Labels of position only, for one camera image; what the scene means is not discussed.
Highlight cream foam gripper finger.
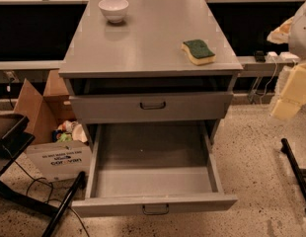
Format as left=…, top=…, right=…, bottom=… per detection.
left=267, top=18, right=293, bottom=44
left=270, top=61, right=306, bottom=120

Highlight green and yellow sponge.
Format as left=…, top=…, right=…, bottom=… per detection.
left=181, top=39, right=215, bottom=65

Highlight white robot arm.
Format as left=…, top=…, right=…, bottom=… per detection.
left=268, top=1, right=306, bottom=120

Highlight closed grey upper drawer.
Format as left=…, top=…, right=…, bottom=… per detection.
left=70, top=92, right=233, bottom=124

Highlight grey drawer cabinet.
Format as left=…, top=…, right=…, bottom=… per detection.
left=59, top=0, right=242, bottom=137

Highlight open grey lower drawer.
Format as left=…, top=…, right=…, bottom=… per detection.
left=72, top=121, right=237, bottom=217

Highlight white power strip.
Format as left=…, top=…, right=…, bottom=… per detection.
left=279, top=51, right=300, bottom=63

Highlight white power adapter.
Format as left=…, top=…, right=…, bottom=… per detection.
left=266, top=51, right=278, bottom=63

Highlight black small adapter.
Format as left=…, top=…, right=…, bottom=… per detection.
left=254, top=50, right=266, bottom=62

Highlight black floor bar right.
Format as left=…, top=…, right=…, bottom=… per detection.
left=280, top=138, right=306, bottom=213

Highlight white ceramic bowl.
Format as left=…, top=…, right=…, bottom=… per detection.
left=98, top=0, right=129, bottom=24

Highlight colourful items in box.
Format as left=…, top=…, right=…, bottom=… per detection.
left=52, top=120, right=88, bottom=143

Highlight white Caravan labelled box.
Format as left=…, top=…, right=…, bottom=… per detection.
left=26, top=140, right=92, bottom=182

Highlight brown cardboard box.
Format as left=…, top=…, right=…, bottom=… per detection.
left=14, top=70, right=76, bottom=144

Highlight white hanging cable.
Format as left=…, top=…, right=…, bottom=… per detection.
left=258, top=61, right=279, bottom=106

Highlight black floor cable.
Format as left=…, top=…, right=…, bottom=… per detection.
left=13, top=160, right=92, bottom=237

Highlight black stand frame left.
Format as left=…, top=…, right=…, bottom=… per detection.
left=0, top=113, right=87, bottom=237

